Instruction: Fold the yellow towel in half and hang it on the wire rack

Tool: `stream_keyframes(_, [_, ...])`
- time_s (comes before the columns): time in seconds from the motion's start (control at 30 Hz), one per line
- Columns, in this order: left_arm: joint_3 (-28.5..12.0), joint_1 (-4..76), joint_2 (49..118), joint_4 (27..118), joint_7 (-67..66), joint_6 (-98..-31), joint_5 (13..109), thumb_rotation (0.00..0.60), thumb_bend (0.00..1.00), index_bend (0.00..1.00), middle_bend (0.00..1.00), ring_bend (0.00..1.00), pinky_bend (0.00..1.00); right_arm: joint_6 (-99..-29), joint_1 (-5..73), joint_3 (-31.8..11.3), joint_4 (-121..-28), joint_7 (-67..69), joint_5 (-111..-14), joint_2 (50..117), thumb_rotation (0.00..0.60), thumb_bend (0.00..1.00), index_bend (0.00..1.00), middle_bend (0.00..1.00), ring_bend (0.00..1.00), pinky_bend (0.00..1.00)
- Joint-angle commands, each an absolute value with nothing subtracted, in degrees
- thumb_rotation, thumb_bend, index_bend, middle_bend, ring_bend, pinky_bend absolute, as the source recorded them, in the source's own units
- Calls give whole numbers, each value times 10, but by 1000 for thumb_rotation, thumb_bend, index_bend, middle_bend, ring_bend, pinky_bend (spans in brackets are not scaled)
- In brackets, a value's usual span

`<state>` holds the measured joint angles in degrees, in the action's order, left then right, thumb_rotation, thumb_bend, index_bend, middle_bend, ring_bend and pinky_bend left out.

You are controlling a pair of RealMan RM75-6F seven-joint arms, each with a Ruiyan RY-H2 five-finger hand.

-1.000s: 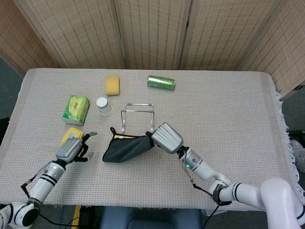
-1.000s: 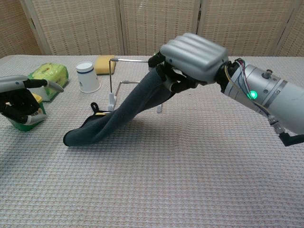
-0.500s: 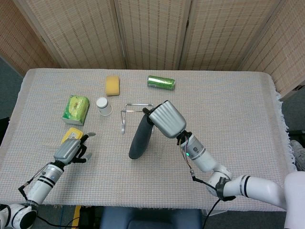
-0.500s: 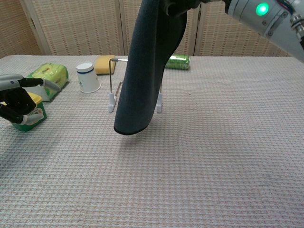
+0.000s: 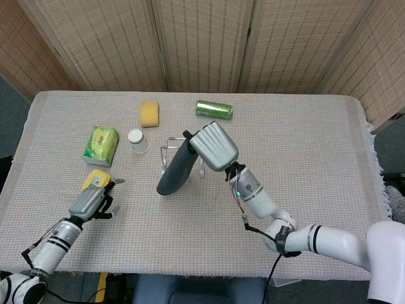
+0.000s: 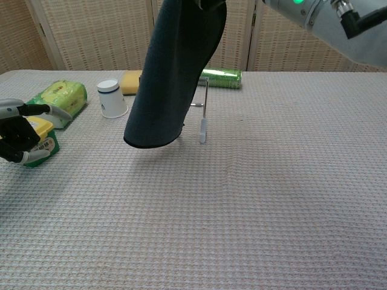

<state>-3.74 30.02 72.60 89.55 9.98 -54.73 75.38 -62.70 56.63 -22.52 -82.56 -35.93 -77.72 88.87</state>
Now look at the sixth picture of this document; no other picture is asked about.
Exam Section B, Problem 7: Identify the green tub with yellow lid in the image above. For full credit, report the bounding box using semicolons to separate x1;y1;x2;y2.
18;117;60;169

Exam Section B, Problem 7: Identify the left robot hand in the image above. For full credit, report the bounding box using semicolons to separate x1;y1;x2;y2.
0;98;73;166

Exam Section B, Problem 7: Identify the green tissue pack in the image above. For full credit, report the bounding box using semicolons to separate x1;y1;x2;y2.
25;80;89;130

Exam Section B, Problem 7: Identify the green drink can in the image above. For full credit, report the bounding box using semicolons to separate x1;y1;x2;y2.
199;68;244;90

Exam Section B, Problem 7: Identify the metal wire rack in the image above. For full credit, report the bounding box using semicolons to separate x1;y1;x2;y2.
190;76;210;145

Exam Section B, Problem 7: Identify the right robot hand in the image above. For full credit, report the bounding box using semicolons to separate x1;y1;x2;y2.
198;0;227;10

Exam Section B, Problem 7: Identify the yellow sponge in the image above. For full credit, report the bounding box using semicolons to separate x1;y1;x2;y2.
120;70;143;97

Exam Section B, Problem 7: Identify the yellow towel with black trim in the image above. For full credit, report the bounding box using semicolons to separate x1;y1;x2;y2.
123;0;227;149

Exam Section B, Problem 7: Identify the grey woven tablecloth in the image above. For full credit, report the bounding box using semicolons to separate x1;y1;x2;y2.
0;69;387;290

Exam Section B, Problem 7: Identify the woven folding screen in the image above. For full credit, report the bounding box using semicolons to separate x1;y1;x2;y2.
0;0;387;73

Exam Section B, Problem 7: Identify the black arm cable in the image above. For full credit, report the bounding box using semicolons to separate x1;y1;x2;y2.
331;0;387;39

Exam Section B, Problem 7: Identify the white paper cup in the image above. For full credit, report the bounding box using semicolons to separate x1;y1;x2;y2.
96;79;129;118

